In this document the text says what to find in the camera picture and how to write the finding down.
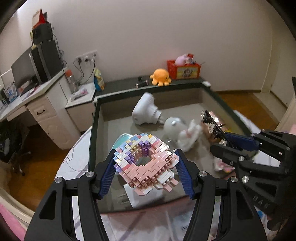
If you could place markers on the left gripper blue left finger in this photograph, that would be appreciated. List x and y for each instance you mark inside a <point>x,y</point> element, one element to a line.
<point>108,175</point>

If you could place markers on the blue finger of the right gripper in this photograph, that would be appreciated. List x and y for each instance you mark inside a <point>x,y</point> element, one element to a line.
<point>228,155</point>
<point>241,142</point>

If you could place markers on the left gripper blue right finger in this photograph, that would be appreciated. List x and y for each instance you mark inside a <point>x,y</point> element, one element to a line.
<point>184,173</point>

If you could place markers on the rose gold metallic cylinder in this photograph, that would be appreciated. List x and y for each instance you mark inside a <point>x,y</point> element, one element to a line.
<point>212,129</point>

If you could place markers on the pink pastel brick block model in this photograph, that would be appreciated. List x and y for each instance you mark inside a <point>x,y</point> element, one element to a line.
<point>145,162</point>

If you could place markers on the white plush bunny toy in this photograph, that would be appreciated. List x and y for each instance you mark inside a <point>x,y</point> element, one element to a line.
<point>188,137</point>

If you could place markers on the teal round case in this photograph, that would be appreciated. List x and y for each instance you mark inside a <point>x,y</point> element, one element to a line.
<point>120,140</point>

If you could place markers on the white striped bed quilt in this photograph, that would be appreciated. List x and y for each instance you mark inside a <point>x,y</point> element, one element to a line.
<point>163,223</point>

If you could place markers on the white astronaut figurine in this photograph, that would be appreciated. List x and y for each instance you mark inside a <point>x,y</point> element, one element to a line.
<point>173,126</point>

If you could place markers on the pink black storage box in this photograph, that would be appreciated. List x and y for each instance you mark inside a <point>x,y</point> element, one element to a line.
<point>113,117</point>

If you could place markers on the white bedside cabinet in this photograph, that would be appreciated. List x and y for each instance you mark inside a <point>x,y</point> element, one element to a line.
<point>82,110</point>

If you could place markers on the white handheld device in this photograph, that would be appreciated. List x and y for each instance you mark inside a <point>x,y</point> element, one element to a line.
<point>146,111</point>

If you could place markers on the red crate with picture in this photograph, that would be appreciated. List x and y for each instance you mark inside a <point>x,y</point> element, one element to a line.
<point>188,71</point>

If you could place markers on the white desk with drawers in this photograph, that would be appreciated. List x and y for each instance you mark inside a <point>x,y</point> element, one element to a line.
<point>47,105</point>

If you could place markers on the black low cabinet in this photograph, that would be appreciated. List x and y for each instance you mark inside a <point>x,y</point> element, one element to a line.
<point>128,84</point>

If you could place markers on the yellow blue snack bag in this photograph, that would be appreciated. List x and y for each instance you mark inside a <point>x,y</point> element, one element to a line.
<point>98,80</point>

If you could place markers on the small black gadget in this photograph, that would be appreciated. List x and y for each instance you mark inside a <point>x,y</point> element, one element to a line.
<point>141,83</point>

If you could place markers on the red cap water bottle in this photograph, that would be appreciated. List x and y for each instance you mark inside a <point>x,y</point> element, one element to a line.
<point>73,85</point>

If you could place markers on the pink plush in crate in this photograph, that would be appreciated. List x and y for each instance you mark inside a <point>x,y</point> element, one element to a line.
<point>184,59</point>

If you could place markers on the orange octopus plush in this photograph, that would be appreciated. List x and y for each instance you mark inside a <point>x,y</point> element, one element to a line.
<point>160,77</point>

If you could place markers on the black computer monitor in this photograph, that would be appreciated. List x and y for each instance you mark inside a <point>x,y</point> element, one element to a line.
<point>23,71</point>

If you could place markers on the black computer tower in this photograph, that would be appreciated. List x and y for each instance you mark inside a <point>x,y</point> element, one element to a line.
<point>45,60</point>

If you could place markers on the black speaker box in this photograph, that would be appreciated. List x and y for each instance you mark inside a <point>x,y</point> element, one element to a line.
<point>42,33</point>

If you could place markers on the red white calendar stand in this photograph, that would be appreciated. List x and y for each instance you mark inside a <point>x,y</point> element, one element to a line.
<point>39,18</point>

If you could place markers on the white wall power strip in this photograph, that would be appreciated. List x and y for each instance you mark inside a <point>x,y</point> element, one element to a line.
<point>88,56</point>

